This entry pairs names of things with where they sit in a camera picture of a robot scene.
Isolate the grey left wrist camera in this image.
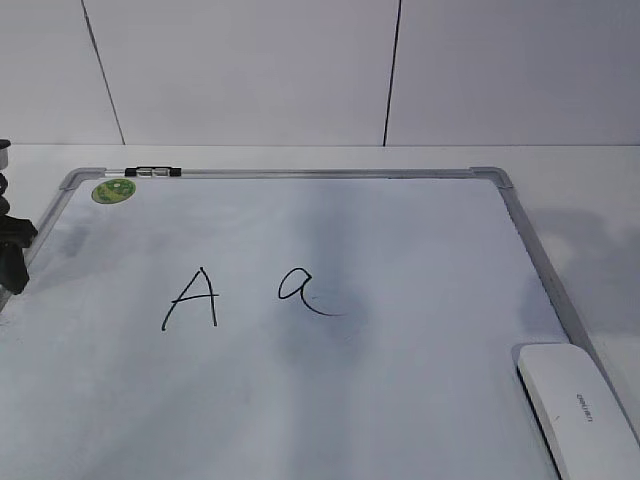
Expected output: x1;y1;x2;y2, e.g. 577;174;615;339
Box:
0;139;11;170

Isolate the white whiteboard eraser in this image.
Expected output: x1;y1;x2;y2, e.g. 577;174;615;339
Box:
516;343;639;479

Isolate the green round sticker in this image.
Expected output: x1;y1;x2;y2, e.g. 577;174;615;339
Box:
91;178;136;205

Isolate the white whiteboard with grey frame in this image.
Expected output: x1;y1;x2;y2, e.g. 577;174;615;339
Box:
1;167;622;479

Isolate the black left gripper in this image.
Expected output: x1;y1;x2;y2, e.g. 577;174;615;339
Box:
1;175;38;295

